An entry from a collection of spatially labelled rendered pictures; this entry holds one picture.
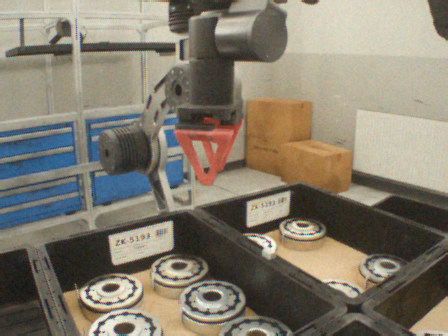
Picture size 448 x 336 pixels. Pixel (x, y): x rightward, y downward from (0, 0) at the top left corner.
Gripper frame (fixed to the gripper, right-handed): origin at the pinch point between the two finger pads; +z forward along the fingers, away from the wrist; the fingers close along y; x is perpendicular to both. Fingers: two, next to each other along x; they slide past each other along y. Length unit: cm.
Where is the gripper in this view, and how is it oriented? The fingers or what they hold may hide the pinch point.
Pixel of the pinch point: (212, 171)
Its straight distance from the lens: 50.0
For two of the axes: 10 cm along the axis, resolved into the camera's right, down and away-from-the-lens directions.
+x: -9.8, -0.6, 1.7
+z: -0.1, 9.6, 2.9
